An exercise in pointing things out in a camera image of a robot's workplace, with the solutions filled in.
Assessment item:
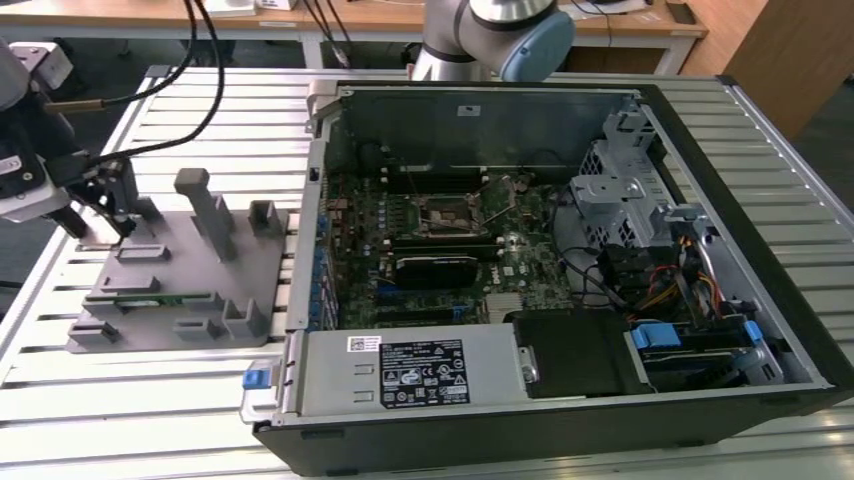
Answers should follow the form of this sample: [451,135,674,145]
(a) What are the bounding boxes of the hanging cable silver plug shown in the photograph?
[304,0,351,71]

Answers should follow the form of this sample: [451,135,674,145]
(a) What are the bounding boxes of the wooden cabinet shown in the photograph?
[679,0,854,141]

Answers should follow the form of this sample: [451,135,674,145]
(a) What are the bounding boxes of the small white camera box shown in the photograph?
[7,41,73,90]

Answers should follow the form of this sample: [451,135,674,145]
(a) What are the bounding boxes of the wooden desk white frame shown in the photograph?
[0,0,710,76]

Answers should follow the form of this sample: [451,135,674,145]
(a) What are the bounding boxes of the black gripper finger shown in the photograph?
[85,158,140,237]
[51,202,89,239]

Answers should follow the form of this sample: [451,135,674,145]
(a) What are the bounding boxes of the black RAM slot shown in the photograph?
[380,164,487,182]
[380,174,487,194]

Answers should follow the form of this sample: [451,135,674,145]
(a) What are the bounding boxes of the black plastic shroud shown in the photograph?
[510,308,653,400]

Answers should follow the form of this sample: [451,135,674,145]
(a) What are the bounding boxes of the black data wire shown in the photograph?
[556,244,629,306]

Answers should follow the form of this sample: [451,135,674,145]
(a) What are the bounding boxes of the CPU socket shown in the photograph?
[414,193,486,237]

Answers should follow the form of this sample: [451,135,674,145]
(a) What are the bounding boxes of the green motherboard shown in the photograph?
[323,167,582,331]

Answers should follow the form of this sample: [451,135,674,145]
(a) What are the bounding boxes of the grey parts rack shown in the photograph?
[64,168,292,355]

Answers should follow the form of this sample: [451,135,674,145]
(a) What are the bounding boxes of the black open PC case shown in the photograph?
[251,77,854,479]

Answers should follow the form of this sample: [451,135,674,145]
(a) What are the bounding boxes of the silver rounded wrist camera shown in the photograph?
[0,152,69,224]

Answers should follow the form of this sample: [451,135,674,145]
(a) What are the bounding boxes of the black mesh waste bin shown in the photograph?
[52,37,88,97]

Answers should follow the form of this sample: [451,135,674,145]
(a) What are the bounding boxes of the silver metal drive cage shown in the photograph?
[570,112,675,251]

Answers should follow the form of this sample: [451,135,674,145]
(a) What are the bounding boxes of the yellow red power wires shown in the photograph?
[626,234,729,321]

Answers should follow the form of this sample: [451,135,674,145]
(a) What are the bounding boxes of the grey power supply unit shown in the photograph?
[272,327,535,416]

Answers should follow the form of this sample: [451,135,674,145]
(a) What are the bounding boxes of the black expansion slot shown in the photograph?
[374,308,459,327]

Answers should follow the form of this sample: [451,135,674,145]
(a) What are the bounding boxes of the green RAM stick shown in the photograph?
[85,293,215,307]

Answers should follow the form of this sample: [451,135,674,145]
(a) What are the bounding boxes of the hard disk in blue carrier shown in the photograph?
[626,319,763,364]

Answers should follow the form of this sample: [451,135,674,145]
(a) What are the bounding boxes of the silver chipset heatsink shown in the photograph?
[484,293,526,324]

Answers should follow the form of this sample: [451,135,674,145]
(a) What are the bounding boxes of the black camera cable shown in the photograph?
[85,0,232,166]

